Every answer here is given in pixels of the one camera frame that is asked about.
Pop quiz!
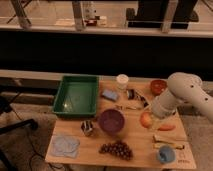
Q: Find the yellow red apple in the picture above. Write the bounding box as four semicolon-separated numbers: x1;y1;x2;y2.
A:
140;112;152;128

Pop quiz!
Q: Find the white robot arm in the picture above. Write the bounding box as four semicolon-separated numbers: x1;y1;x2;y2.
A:
150;72;213;130

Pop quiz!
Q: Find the orange red bowl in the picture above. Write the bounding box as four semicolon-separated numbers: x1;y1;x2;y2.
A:
150;79;167;96

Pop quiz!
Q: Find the purple bowl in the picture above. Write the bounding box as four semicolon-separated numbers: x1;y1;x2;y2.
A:
98;109;125;134

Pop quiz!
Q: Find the orange carrot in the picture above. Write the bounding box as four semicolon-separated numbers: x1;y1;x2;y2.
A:
158;124;176;131

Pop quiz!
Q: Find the blue round object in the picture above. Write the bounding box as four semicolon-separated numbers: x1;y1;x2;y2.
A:
156;146;176;164

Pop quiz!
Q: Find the small metal can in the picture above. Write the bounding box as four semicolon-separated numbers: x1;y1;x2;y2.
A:
126;89;135;100

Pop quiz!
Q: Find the small metal utensil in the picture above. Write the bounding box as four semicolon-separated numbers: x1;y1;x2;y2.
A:
115;105;141;110

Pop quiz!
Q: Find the bunch of dark grapes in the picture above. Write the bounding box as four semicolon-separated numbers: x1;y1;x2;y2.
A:
99;140;133;160

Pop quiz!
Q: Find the blue sponge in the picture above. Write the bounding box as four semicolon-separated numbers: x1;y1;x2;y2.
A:
102;89;118;101

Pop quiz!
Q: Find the white cup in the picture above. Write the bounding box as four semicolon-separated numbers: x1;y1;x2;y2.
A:
116;74;129;90

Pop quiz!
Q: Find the green plastic tray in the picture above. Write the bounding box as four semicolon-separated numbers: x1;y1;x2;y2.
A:
53;76;99;118

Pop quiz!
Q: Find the light blue cloth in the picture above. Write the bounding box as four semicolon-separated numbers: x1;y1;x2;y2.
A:
50;135;80;158

